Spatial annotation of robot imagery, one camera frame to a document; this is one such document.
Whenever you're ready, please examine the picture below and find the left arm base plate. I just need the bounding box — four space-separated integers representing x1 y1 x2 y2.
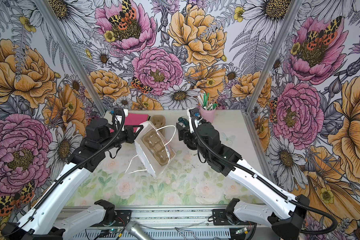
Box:
106 210 132 227

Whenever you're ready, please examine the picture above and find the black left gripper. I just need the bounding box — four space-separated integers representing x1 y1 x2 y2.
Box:
101 124 144 151

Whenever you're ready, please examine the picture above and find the cartoon animal gift bag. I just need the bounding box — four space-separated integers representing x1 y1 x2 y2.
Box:
125 121 177 179

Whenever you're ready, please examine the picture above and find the pink straw holder cup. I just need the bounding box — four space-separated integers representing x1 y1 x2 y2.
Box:
200 107 216 124

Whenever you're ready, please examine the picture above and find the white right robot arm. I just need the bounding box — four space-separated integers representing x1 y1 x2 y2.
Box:
176 108 338 240

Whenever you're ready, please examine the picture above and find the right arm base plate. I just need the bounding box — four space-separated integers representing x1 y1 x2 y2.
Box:
208 209 252 226

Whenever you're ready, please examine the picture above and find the teal alarm clock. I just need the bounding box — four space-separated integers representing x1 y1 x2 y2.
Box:
178 117 189 127

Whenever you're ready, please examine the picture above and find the pink plush toy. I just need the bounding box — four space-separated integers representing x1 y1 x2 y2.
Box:
280 229 303 240

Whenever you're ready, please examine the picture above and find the silver microphone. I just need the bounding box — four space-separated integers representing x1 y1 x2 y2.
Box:
125 221 152 240

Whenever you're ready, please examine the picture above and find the pulp cup carrier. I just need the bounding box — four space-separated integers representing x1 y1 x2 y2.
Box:
143 130 170 166

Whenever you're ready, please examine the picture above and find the stack of pulp cup carriers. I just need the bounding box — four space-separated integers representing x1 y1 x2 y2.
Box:
150 115 166 129

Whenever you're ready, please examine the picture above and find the wrapped straws bundle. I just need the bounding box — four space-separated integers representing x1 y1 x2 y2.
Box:
197 93 218 111

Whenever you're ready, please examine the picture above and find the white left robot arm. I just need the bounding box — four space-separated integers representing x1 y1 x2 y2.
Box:
2 108 138 240

